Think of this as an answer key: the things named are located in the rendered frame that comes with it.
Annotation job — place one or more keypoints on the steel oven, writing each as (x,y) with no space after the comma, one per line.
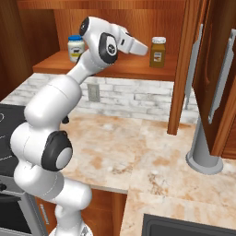
(15,212)

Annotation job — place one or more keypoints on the black stove hob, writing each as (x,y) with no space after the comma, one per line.
(9,135)

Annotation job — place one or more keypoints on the grey tap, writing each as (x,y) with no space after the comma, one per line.
(202,153)

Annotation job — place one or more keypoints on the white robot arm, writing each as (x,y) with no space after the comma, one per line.
(49,104)

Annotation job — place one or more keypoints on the wooden wall cabinet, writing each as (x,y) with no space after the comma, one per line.
(144,21)

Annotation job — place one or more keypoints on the wooden cabinet door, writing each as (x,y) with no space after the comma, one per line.
(179,67)
(215,61)
(21,46)

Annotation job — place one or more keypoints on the grey wall outlet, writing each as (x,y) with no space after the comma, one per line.
(93,92)

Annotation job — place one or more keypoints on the brown turmeric jar white lid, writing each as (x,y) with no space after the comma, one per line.
(158,53)

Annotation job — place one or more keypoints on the dark sink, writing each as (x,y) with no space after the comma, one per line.
(184,227)

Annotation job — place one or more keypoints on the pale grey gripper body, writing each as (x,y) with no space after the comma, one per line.
(138,47)

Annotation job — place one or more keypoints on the wooden base cabinet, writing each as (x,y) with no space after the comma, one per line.
(104,212)

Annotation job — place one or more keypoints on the white mayonnaise jar blue lid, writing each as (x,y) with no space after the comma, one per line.
(75,49)

